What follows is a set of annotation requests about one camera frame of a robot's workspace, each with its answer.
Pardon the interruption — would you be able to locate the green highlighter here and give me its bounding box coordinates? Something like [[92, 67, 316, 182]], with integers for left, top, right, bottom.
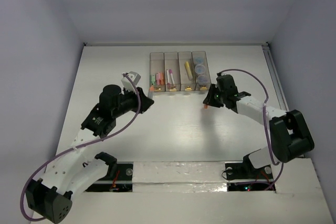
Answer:
[[150, 74, 155, 85]]

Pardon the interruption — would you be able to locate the orange highlighter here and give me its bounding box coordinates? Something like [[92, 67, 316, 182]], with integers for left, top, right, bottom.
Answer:
[[159, 72, 164, 85]]

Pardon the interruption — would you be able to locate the pink highlighter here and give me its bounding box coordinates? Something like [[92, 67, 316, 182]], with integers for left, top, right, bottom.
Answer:
[[155, 72, 162, 85]]

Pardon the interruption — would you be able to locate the clear round clip tub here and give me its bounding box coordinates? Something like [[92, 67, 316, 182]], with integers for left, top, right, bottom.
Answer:
[[194, 64, 206, 75]]

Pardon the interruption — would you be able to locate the yellow clear marker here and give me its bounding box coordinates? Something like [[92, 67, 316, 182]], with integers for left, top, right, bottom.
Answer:
[[184, 61, 193, 80]]

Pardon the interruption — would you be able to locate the white pen pink cap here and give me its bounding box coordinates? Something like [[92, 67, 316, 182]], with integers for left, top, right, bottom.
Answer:
[[169, 69, 175, 85]]

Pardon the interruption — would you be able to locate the blue clip tub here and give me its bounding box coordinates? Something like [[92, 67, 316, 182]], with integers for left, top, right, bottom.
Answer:
[[193, 55, 204, 65]]

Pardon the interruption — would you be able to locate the grey marker orange tip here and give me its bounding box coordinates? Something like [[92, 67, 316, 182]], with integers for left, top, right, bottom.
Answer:
[[147, 86, 155, 100]]

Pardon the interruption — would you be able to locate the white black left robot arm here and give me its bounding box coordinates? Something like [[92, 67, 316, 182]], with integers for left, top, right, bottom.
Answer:
[[21, 84, 154, 223]]

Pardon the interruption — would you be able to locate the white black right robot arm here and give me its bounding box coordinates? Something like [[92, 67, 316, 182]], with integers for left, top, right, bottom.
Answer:
[[203, 70, 314, 181]]

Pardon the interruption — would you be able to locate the clear drawer bin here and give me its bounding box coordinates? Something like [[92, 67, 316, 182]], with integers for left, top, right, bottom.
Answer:
[[192, 51, 211, 91], [164, 52, 181, 92], [150, 52, 166, 92], [178, 51, 196, 91]]

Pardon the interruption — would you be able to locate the white foil front board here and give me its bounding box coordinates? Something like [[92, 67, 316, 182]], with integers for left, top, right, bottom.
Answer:
[[132, 162, 227, 193]]

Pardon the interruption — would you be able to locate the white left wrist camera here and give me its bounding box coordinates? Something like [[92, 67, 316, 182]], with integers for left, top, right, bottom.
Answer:
[[121, 71, 141, 92]]

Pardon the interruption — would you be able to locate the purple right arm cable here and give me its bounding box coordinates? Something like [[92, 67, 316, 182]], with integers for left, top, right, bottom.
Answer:
[[216, 68, 284, 191]]

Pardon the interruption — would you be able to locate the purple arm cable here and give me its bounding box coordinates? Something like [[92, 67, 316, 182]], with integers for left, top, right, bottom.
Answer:
[[20, 73, 142, 222], [216, 68, 284, 191]]

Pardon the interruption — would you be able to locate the metal rail right side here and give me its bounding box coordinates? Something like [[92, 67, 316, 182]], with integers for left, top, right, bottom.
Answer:
[[261, 43, 289, 111]]

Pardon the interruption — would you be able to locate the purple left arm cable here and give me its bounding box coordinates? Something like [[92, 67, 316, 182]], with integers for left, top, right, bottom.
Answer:
[[20, 73, 142, 222]]

